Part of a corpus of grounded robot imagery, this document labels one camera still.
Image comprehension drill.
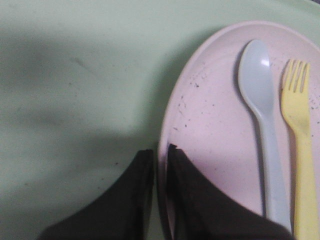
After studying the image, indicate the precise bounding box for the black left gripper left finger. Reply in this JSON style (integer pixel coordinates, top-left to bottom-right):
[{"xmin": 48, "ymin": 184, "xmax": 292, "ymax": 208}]
[{"xmin": 41, "ymin": 149, "xmax": 154, "ymax": 240}]

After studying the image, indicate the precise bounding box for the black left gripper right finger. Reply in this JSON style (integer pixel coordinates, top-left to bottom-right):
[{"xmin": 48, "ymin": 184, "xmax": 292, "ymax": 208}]
[{"xmin": 166, "ymin": 144, "xmax": 294, "ymax": 240}]

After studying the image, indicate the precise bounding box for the cream speckled round plate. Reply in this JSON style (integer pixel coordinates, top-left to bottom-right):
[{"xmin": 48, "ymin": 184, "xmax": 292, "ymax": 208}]
[{"xmin": 157, "ymin": 20, "xmax": 320, "ymax": 240}]

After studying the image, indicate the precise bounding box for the yellow plastic fork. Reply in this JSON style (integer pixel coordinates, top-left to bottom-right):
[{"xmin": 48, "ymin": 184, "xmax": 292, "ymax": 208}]
[{"xmin": 281, "ymin": 59, "xmax": 320, "ymax": 240}]

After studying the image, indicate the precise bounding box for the light green plastic tray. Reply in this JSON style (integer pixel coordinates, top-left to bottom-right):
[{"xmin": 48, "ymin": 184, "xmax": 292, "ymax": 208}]
[{"xmin": 0, "ymin": 0, "xmax": 320, "ymax": 240}]

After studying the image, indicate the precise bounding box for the light blue plastic spoon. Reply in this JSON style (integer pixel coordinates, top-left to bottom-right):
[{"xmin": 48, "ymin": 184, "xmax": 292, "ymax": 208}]
[{"xmin": 238, "ymin": 39, "xmax": 292, "ymax": 231}]

